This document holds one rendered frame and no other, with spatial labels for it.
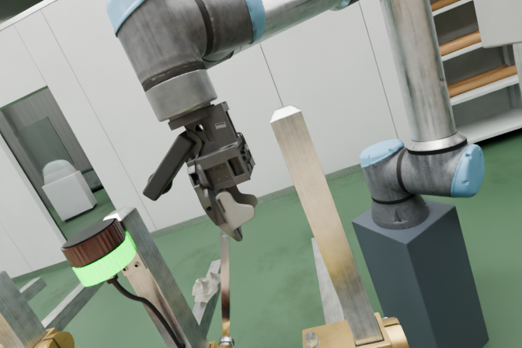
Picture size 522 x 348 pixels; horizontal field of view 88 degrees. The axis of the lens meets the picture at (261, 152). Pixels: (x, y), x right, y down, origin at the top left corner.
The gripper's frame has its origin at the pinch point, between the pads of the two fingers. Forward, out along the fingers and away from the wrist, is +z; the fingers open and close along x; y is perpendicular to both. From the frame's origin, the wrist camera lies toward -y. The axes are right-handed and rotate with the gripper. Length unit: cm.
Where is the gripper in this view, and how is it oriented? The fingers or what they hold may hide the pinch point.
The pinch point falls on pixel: (233, 234)
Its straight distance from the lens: 45.8
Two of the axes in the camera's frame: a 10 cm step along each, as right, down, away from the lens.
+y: 9.2, -3.5, -1.7
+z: 3.8, 9.0, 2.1
